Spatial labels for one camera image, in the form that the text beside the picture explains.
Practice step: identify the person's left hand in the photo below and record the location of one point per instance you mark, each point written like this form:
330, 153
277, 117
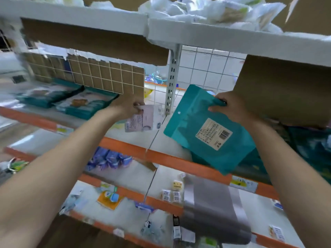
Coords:
124, 105

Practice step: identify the person's right hand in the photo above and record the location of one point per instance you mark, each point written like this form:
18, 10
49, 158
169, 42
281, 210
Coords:
238, 108

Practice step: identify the person's right thumb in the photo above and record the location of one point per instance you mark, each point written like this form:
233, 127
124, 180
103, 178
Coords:
217, 108

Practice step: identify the person's left fingers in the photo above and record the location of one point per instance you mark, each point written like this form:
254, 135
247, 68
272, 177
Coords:
139, 105

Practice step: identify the pale pink packet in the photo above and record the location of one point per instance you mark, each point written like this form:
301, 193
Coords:
144, 120

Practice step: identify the teal pouch with white label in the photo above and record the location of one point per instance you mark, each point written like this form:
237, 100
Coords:
196, 121

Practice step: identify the person's left forearm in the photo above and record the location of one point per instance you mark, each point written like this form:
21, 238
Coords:
59, 167

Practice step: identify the person's right forearm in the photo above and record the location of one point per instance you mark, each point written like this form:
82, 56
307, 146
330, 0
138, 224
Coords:
289, 173

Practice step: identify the white slotted shelf upright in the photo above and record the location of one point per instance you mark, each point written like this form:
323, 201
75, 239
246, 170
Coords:
172, 80

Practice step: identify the white shelf board orange edge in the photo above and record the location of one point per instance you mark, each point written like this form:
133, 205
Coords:
124, 219
124, 145
134, 178

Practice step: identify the stack of teal picture packets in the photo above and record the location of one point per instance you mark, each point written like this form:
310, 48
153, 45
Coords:
85, 103
46, 94

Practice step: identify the row of blue purple packets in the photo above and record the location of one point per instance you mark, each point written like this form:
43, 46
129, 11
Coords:
108, 157

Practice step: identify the brown cardboard panel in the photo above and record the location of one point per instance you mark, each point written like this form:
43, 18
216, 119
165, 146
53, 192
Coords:
281, 90
98, 42

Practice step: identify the yellow shelf price label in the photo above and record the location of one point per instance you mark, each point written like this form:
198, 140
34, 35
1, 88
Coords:
243, 183
64, 129

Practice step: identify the small yellow box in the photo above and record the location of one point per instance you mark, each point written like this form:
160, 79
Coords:
177, 185

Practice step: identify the small white barcode box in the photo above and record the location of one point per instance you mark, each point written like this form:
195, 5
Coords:
165, 195
176, 196

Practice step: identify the pile of teal pouches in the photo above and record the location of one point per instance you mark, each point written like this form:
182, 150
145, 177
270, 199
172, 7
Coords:
305, 149

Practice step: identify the orange blue packet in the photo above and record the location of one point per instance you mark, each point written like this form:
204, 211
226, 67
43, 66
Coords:
110, 198

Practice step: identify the pile of white packets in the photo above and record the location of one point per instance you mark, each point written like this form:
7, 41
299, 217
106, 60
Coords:
206, 10

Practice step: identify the grey pouch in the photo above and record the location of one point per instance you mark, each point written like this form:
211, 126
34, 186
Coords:
214, 209

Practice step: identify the small black white packet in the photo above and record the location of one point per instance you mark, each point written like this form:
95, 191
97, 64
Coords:
176, 227

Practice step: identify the brown cardboard box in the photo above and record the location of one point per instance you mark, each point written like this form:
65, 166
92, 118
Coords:
307, 15

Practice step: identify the white barcode packet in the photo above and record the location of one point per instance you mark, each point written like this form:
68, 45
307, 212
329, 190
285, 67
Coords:
276, 232

